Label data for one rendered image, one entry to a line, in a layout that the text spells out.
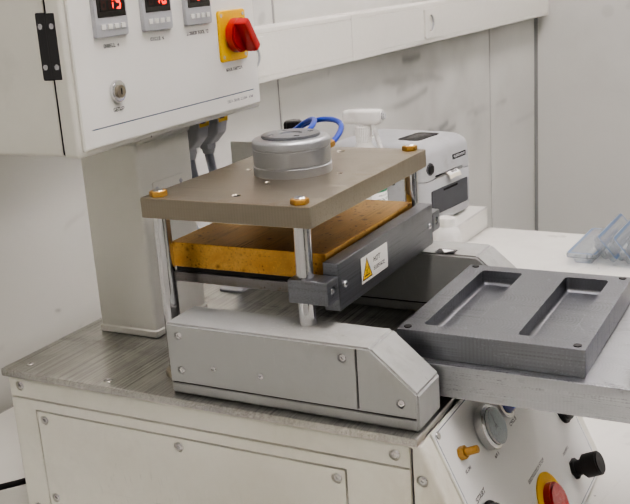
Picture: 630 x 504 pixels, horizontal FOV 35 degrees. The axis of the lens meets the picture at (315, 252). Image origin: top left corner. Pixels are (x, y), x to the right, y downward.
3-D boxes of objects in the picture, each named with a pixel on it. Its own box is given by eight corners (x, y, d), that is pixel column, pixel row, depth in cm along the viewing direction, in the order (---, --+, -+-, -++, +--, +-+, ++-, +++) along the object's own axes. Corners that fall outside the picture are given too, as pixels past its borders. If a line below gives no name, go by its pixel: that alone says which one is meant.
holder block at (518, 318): (397, 354, 88) (396, 327, 87) (471, 286, 105) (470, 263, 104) (585, 378, 80) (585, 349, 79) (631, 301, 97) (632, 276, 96)
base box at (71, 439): (30, 522, 107) (7, 374, 102) (219, 387, 138) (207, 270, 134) (515, 649, 82) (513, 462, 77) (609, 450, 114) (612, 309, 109)
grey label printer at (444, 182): (327, 221, 208) (322, 140, 203) (377, 200, 223) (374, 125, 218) (430, 232, 193) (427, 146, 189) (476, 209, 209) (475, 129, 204)
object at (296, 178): (98, 284, 97) (81, 154, 94) (258, 210, 124) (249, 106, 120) (316, 308, 86) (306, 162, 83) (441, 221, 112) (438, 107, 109)
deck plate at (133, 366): (1, 375, 102) (-1, 367, 102) (192, 276, 131) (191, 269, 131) (417, 448, 81) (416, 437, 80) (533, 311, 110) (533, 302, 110)
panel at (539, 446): (522, 630, 84) (428, 434, 83) (599, 468, 109) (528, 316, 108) (544, 626, 83) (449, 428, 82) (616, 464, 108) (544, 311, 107)
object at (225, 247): (174, 280, 97) (163, 186, 94) (283, 224, 116) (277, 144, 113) (330, 296, 89) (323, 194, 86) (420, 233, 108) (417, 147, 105)
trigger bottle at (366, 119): (341, 240, 192) (333, 112, 185) (357, 229, 199) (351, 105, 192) (383, 242, 188) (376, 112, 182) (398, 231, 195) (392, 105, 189)
